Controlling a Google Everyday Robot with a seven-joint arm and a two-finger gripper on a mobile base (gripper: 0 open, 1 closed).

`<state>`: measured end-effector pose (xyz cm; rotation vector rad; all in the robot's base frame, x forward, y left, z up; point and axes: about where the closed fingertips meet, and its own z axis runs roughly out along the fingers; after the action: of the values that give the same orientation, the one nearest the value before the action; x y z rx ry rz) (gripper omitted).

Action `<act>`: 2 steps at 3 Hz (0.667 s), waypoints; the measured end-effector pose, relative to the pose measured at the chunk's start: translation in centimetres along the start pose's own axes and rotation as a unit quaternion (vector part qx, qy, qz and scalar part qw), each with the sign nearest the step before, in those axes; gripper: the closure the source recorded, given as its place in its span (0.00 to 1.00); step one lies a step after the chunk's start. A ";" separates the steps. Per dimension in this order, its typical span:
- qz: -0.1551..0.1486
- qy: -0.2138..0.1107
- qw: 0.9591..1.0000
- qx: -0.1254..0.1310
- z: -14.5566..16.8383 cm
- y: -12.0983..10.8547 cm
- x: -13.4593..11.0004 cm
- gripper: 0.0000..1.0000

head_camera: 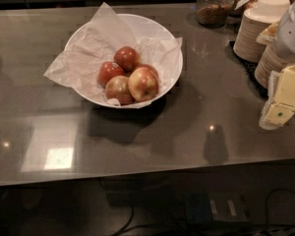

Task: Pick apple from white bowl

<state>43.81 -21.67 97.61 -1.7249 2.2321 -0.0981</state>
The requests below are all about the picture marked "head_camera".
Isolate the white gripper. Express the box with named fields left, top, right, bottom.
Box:
left=257, top=1, right=295, bottom=130

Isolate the yellow-red apple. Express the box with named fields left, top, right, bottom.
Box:
left=128, top=67, right=159, bottom=102

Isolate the white paper bowl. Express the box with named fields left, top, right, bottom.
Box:
left=250, top=0, right=290, bottom=23

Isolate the red apple back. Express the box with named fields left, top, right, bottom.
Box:
left=114, top=46, right=141, bottom=72

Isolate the red apple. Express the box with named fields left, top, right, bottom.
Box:
left=97, top=61, right=125, bottom=87
left=114, top=46, right=141, bottom=72

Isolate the red-green apple front left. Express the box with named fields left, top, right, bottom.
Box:
left=105, top=76, right=134, bottom=105

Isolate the red apple left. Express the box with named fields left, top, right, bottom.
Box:
left=97, top=61, right=125, bottom=87

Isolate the right stack of paper plates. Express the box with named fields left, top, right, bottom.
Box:
left=255, top=44, right=288, bottom=89

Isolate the stack of paper plates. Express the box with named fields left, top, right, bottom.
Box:
left=255, top=44, right=288, bottom=89
left=233, top=8, right=279, bottom=63

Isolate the black tray under plates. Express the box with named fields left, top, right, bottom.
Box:
left=232, top=51, right=268, bottom=100

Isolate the left stack of paper plates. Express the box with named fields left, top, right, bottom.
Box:
left=233, top=8, right=279, bottom=63

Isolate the glass jar with cereal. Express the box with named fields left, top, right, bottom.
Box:
left=196, top=0, right=234, bottom=28

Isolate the dark box under table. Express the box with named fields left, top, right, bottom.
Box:
left=184, top=192, right=251, bottom=226

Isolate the white crumpled paper liner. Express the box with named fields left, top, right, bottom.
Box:
left=43, top=1, right=184, bottom=109

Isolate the black cable under table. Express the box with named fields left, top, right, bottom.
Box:
left=97, top=179, right=295, bottom=236

